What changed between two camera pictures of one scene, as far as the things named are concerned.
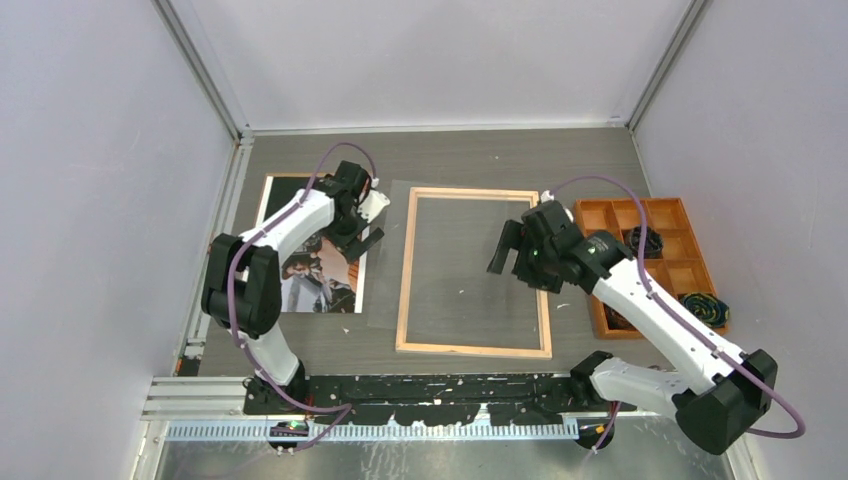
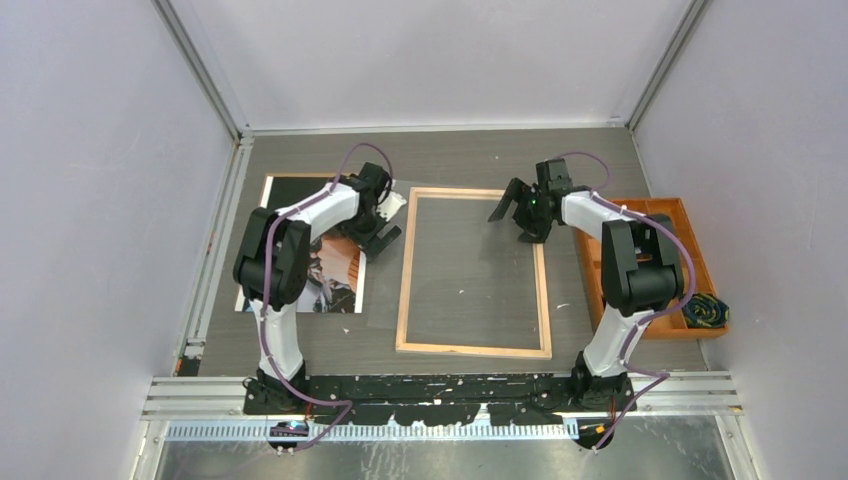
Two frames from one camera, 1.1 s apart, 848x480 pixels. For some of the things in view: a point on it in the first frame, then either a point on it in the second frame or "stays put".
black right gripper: x=517 y=236 to x=534 y=232
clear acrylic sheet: x=454 y=243 stays put
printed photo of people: x=316 y=277 stays put
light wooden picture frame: x=545 y=351 stays put
